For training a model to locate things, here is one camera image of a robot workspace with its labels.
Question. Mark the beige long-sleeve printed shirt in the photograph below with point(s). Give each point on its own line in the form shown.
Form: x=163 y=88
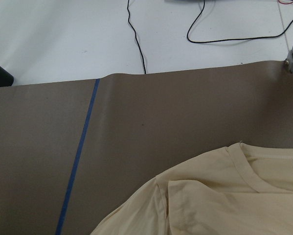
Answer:
x=235 y=190

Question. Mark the brown table mat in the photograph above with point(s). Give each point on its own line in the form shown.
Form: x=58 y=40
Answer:
x=71 y=152

